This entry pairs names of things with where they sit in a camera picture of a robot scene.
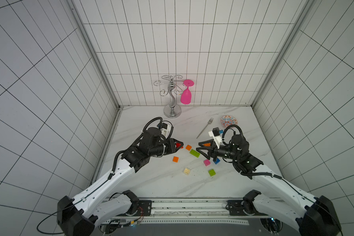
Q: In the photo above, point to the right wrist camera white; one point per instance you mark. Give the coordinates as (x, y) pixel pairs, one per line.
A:
(216, 136)

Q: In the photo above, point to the small orange lego brick lower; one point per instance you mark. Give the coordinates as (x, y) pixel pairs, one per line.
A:
(175, 159)

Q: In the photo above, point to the pink wine glass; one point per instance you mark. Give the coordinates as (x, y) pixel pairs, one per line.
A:
(187, 95)

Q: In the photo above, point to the magenta lego brick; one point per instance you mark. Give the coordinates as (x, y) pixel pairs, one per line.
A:
(206, 162)

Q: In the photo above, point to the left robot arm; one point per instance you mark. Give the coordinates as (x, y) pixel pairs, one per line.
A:
(80, 215)

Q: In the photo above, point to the silver fork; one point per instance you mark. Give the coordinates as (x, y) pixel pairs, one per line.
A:
(207, 124)

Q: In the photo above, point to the small orange lego brick upper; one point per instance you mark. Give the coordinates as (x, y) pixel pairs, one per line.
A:
(188, 147)

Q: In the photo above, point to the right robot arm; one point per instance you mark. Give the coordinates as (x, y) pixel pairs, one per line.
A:
(306, 213)

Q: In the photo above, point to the patterned small bowl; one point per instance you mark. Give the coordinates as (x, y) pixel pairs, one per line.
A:
(228, 120)

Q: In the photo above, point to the aluminium mounting rail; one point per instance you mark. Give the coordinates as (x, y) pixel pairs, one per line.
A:
(209, 211)

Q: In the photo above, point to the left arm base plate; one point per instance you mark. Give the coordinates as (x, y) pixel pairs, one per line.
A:
(141, 208)

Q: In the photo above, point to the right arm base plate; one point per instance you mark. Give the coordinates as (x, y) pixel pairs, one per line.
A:
(240, 207)

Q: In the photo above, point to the long lime green lego brick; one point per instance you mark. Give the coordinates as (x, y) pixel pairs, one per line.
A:
(194, 153)

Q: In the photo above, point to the small lime green lego brick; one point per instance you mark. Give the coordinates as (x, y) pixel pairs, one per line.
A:
(211, 172)

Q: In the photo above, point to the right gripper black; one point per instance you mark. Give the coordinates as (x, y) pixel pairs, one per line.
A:
(211, 150)

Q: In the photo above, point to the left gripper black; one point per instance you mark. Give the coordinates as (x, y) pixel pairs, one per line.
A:
(172, 148)

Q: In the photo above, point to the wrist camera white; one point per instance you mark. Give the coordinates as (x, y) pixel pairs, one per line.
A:
(216, 136)
(165, 129)

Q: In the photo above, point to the small orange lego brick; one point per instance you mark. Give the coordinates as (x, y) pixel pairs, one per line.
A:
(188, 147)
(175, 159)

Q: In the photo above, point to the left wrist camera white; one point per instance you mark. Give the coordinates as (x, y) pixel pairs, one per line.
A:
(165, 129)

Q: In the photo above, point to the cream white lego brick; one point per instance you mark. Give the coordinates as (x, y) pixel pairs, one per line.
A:
(186, 171)

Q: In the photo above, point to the chrome glass holder stand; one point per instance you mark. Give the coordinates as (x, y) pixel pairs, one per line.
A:
(172, 110)

